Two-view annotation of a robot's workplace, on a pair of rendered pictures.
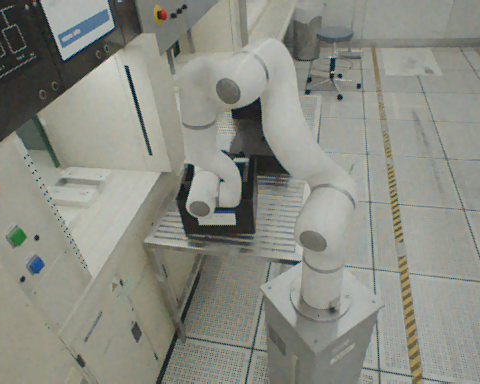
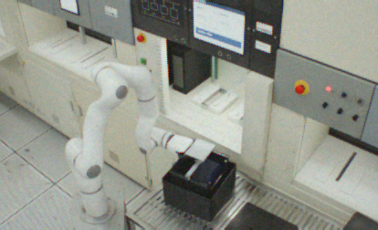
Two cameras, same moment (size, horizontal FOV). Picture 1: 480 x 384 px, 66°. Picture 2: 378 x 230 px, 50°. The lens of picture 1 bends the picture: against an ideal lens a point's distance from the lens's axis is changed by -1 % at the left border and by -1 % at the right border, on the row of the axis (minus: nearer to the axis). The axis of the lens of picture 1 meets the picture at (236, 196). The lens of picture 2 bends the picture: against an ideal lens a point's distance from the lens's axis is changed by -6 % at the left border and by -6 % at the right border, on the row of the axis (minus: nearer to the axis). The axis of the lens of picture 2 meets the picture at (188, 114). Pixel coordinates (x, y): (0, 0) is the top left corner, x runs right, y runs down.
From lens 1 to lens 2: 224 cm
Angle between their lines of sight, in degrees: 81
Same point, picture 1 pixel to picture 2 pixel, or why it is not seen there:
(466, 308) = not seen: outside the picture
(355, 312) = (76, 217)
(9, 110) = (160, 29)
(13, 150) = (156, 40)
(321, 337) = (77, 197)
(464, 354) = not seen: outside the picture
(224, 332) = not seen: outside the picture
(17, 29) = (176, 12)
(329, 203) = (75, 144)
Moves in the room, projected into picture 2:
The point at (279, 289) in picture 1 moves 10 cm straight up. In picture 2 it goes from (115, 194) to (111, 182)
